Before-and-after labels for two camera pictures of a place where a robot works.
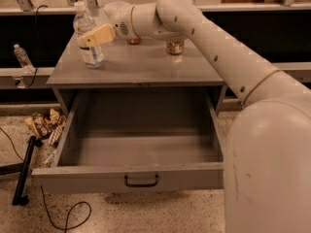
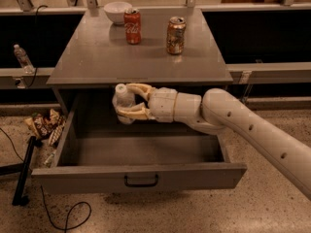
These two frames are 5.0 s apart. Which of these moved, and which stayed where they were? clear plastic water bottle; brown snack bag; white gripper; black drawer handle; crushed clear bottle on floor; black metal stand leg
Moved: white gripper; clear plastic water bottle
Stayed: crushed clear bottle on floor; brown snack bag; black drawer handle; black metal stand leg
